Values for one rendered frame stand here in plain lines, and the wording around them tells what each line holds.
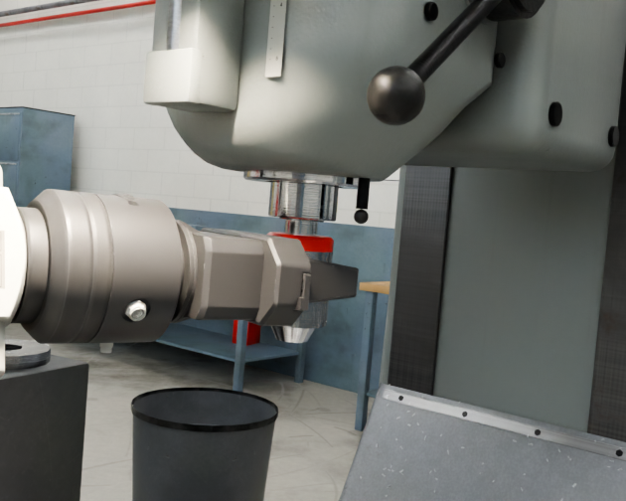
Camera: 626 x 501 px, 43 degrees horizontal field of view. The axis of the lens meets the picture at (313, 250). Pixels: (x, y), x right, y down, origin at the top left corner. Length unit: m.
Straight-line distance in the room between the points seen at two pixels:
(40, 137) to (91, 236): 7.41
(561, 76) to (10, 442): 0.57
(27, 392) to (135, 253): 0.37
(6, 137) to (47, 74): 1.12
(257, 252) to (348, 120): 0.10
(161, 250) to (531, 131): 0.28
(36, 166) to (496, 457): 7.15
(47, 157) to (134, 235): 7.44
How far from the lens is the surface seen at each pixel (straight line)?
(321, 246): 0.53
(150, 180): 7.27
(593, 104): 0.68
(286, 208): 0.53
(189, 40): 0.45
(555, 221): 0.85
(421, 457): 0.91
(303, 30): 0.45
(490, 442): 0.88
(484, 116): 0.59
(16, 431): 0.79
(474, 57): 0.54
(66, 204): 0.45
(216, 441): 2.41
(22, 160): 7.75
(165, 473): 2.47
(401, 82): 0.40
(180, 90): 0.45
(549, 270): 0.86
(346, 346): 5.74
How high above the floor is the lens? 1.29
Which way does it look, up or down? 3 degrees down
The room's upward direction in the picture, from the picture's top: 5 degrees clockwise
